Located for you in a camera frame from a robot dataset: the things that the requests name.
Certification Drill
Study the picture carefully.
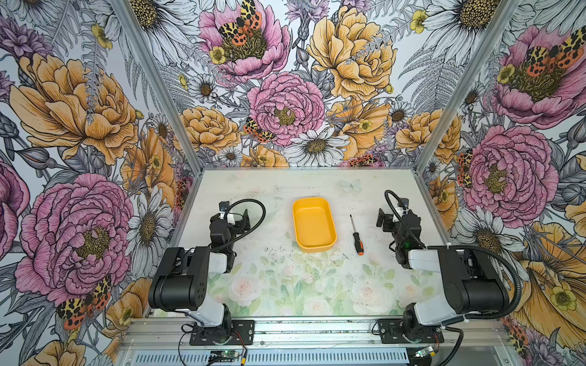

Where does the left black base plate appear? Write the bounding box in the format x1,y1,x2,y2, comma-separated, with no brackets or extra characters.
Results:
189,320,256,346

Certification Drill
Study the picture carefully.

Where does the right green circuit board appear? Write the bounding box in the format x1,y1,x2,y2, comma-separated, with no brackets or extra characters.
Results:
414,346,436,358

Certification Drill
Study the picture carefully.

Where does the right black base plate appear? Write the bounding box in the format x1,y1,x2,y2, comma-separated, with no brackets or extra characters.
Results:
372,318,444,344

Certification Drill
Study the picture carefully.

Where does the green circuit board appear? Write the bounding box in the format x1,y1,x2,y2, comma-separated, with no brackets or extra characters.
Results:
414,346,436,358
208,350,242,363

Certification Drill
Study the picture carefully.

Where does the black corrugated cable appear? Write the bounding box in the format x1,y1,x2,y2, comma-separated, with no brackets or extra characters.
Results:
383,189,523,320
211,198,267,253

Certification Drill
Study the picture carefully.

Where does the aluminium front rail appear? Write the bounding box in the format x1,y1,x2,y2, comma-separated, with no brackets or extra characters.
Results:
120,317,510,349

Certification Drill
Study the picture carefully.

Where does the left green circuit board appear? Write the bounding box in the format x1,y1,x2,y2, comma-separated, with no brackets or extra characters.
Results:
208,350,242,363

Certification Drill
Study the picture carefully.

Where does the left black corrugated cable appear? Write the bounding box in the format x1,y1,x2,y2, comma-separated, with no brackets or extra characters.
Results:
211,198,267,253

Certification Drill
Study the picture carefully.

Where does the right black corrugated cable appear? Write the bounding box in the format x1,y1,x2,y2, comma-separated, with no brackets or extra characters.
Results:
383,189,523,320

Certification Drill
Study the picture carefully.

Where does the white slotted cable duct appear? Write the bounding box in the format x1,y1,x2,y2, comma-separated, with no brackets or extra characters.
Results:
125,348,409,365

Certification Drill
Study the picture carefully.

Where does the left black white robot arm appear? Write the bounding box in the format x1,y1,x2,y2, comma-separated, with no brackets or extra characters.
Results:
148,201,255,347

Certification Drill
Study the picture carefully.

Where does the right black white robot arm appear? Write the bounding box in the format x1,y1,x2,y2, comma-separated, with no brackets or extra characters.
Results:
373,190,521,344

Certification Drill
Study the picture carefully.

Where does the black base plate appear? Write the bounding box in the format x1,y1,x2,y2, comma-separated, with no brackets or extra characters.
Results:
372,318,444,344
189,320,256,346

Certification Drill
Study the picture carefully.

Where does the yellow plastic bin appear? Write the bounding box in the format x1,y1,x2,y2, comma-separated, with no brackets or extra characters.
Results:
292,197,337,253

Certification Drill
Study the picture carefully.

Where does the black orange handled screwdriver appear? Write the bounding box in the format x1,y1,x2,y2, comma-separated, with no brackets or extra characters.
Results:
349,214,364,256

